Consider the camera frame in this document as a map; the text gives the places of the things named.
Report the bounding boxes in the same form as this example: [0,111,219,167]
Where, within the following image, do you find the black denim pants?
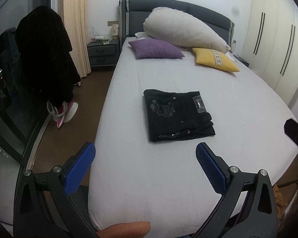
[144,89,215,142]

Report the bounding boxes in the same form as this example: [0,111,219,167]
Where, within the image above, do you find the person left hand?
[96,221,151,238]

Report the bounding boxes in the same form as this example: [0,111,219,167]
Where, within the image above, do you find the white bed mattress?
[88,38,298,237]

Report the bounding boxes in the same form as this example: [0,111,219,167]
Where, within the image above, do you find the right side nightstand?
[230,51,249,67]

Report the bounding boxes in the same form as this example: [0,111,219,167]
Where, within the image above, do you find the white wardrobe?
[242,0,298,104]

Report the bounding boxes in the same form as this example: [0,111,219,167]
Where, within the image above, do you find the yellow cushion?
[192,48,240,73]

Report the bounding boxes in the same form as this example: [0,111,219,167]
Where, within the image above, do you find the black hanging clothes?
[0,5,81,114]

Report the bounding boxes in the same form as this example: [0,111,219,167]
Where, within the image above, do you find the dark grey nightstand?
[87,40,120,71]

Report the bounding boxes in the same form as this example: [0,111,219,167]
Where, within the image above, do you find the purple cushion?
[129,39,185,59]

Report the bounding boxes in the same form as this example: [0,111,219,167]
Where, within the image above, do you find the large beige pillow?
[143,7,230,54]

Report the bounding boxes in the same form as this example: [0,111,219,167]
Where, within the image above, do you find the dark grey headboard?
[118,0,235,46]

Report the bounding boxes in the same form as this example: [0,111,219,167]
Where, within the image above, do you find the beige curtain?
[61,0,91,78]

